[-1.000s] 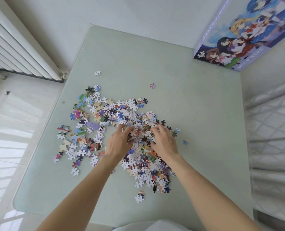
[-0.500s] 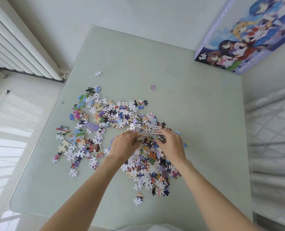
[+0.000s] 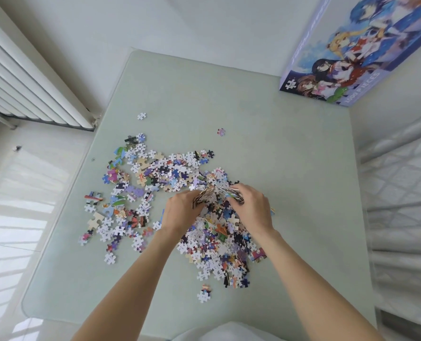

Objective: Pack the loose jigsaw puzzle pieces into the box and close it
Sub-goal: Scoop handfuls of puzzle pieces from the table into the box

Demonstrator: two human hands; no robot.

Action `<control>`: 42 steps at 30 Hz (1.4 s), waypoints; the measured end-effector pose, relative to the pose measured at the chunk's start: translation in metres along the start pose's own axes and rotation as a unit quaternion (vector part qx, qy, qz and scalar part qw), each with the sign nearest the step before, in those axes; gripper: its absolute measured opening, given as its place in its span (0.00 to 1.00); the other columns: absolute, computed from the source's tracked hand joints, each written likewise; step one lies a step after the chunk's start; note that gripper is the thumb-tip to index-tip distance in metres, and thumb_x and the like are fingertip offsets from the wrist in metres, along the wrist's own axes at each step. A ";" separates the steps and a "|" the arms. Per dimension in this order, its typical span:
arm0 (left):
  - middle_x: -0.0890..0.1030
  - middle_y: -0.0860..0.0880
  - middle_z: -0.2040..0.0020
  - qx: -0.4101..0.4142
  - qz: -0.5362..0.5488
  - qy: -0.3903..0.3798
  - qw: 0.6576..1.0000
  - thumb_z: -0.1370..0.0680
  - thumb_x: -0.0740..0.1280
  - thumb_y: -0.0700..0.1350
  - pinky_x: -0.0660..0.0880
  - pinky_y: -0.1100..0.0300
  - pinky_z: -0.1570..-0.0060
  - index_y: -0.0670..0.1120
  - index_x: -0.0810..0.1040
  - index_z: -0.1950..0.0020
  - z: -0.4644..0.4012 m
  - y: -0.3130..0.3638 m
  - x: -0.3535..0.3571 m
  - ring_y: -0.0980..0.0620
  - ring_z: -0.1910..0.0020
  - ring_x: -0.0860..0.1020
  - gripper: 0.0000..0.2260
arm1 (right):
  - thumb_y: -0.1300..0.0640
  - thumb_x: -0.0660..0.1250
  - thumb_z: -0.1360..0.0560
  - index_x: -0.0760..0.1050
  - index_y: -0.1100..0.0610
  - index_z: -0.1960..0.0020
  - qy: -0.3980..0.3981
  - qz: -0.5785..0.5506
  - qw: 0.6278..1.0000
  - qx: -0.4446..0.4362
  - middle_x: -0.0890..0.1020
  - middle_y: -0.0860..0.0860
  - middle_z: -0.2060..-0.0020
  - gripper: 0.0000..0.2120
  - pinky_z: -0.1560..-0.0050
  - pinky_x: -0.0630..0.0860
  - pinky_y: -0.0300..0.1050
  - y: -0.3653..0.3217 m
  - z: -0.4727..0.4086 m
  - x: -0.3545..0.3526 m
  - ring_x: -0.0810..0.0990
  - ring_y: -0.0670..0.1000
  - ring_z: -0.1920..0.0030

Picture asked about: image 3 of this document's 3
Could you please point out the person's right forearm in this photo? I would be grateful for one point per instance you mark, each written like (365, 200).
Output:
(317, 291)

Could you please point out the person's right hand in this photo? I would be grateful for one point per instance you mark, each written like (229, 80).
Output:
(258, 213)

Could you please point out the white radiator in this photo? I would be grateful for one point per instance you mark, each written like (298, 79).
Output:
(29, 81)

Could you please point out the small dark floor object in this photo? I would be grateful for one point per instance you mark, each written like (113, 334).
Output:
(17, 149)

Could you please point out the grey patterned curtain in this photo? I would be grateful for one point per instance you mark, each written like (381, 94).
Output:
(402, 209)

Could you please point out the person's white shirt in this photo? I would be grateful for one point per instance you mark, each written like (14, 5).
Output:
(228, 333)

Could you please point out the pile of puzzle pieces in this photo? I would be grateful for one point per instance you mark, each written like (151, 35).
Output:
(153, 174)

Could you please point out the cartoon print puzzle box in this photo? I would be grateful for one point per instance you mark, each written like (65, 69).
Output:
(338, 60)

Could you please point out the person's left hand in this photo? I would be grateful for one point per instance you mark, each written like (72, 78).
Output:
(178, 214)

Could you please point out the person's left forearm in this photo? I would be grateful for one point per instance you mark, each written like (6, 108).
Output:
(128, 291)

